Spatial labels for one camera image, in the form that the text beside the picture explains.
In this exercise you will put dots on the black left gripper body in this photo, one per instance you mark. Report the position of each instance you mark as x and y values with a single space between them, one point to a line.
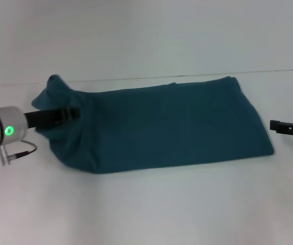
43 118

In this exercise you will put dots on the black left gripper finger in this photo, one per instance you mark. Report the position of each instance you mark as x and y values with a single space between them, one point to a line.
71 113

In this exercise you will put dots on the teal T-shirt with FREE print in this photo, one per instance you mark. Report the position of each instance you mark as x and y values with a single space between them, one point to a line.
161 127

